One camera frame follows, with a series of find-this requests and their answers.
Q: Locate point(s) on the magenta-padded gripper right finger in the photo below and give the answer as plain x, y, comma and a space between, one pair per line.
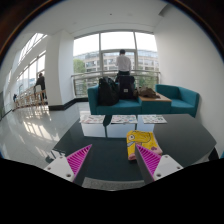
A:
166, 166

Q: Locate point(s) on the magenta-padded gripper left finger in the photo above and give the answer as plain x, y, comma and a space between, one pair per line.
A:
60, 166

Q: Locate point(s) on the yellow orange cartoon print towel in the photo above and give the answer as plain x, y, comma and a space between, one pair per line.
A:
140, 140

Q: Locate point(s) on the printed paper sheet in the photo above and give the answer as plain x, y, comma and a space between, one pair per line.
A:
154, 119
92, 119
124, 119

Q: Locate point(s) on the wooden sofa table top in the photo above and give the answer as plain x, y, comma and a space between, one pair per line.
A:
163, 99

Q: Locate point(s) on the teal corner sofa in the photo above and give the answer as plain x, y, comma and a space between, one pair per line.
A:
128, 107

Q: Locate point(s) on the row of wooden chairs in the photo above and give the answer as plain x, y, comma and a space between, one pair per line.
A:
28, 99

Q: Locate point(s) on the brown jacket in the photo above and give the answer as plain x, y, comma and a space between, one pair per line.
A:
147, 92

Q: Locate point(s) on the person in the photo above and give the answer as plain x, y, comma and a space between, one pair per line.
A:
123, 62
40, 83

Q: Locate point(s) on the black backpack with white label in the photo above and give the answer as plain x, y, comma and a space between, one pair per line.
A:
126, 87

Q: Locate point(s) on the large black backpack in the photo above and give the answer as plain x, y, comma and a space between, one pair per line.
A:
107, 91

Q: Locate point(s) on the metal window railing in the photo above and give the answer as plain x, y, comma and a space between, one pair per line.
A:
146, 72

